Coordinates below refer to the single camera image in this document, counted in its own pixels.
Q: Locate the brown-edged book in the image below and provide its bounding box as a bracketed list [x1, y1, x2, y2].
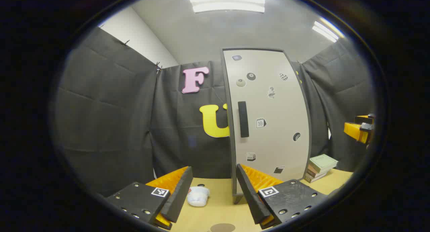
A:
[306, 168, 331, 179]

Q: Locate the black backdrop cloth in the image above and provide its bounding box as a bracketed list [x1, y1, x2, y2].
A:
[55, 27, 375, 197]

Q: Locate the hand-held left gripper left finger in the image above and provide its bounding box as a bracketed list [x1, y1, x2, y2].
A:
[105, 166, 194, 230]

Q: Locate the crumpled white packet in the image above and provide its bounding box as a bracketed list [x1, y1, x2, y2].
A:
[187, 186, 210, 207]

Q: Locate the narrow ceiling light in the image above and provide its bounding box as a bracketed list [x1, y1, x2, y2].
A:
[311, 18, 345, 43]

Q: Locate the pale book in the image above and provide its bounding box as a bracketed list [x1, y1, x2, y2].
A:
[304, 173, 329, 184]

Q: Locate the round brown coaster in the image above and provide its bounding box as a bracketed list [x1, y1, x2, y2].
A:
[210, 223, 236, 232]

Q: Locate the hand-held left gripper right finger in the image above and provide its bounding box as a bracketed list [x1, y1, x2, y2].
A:
[236, 164, 329, 230]

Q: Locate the grey cabinet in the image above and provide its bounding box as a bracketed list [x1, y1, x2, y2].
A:
[221, 47, 313, 204]

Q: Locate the long ceiling light panel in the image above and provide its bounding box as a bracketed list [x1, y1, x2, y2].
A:
[188, 0, 266, 14]

